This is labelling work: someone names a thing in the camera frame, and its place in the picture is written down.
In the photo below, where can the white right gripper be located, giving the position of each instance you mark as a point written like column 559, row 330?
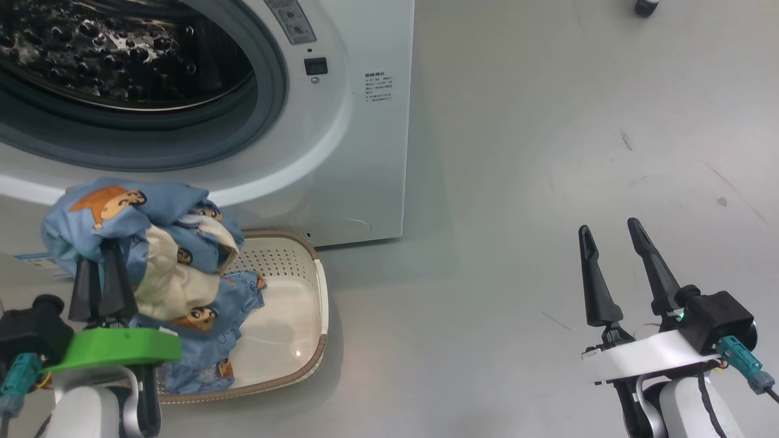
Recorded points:
column 645, row 356

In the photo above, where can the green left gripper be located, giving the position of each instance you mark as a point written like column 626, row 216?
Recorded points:
column 115, row 350

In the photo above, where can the blue cartoon garment cream lining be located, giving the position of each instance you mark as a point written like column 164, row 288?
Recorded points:
column 122, row 231

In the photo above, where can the blue cartoon print garment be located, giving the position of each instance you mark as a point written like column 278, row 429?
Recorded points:
column 207, row 359

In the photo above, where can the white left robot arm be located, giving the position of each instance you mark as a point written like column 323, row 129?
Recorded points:
column 79, row 407

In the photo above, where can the stainless steel washing machine drum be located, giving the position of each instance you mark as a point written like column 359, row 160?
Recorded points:
column 91, row 48

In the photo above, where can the white front-load washing machine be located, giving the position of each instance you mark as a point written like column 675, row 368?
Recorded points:
column 365, row 152

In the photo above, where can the cream perforated laundry basket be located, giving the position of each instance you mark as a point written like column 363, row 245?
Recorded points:
column 286, row 340

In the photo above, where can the round white filter cover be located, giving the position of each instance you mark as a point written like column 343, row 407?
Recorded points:
column 356, row 230

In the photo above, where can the grey warning sticker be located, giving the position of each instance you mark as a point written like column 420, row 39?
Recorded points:
column 292, row 21

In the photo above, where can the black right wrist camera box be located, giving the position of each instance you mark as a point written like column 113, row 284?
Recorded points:
column 721, row 319

